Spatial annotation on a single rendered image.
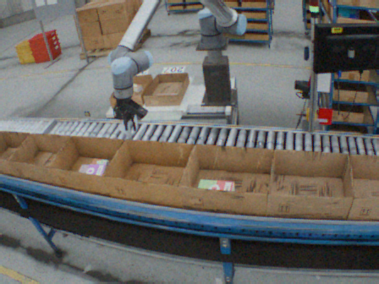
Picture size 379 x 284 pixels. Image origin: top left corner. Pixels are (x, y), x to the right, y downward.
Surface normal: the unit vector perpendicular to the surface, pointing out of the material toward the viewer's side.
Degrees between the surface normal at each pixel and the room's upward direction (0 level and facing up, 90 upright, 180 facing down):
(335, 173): 90
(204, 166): 90
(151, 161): 89
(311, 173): 89
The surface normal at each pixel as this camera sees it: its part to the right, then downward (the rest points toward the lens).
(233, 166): -0.27, 0.61
